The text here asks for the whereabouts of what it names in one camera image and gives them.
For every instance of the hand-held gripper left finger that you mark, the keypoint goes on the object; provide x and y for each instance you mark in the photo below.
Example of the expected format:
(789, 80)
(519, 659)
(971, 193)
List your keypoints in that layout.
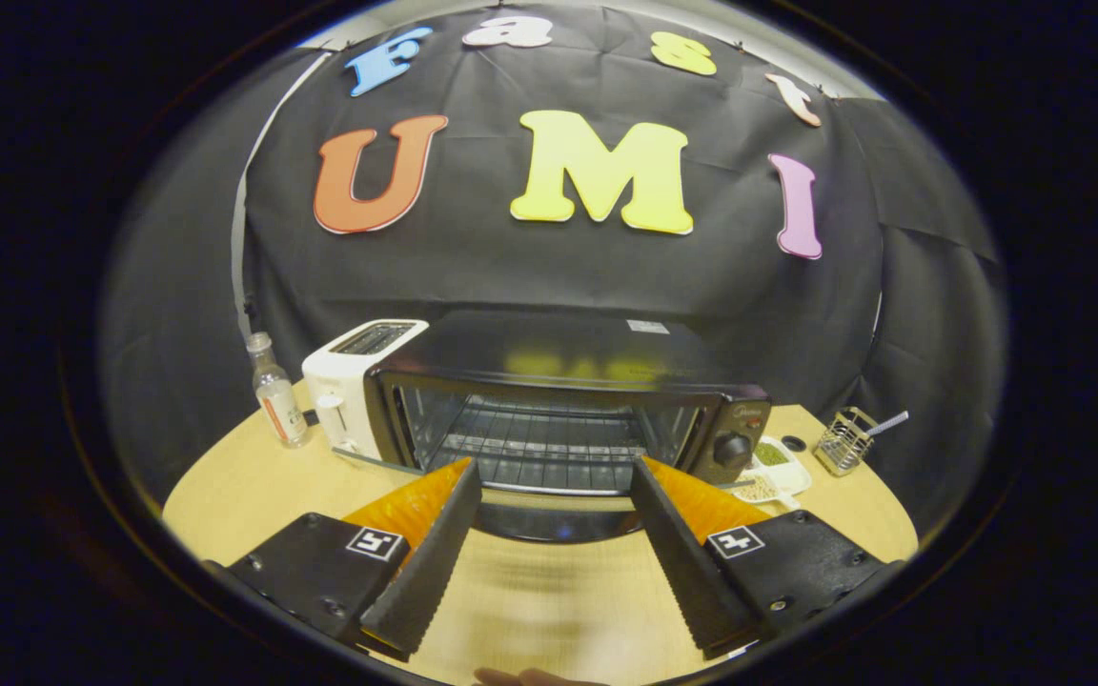
(425, 572)

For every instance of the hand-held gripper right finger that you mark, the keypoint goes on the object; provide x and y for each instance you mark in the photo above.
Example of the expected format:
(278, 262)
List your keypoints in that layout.
(687, 572)

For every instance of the black toaster oven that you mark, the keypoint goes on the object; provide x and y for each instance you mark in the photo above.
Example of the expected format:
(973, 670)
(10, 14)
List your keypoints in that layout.
(559, 348)

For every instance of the white slot toaster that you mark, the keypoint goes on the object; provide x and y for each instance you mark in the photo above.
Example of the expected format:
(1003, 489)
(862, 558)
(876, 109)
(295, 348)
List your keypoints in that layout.
(344, 391)

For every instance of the white divided bean dish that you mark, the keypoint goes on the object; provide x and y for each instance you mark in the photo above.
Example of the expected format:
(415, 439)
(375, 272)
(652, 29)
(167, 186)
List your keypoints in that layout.
(780, 457)

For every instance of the small black round lid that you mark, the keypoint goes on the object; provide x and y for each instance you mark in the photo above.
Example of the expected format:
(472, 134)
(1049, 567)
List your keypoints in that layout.
(794, 443)

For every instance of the clear glass bottle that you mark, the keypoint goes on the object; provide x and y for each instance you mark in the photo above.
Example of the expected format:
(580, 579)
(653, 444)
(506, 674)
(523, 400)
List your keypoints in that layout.
(280, 405)

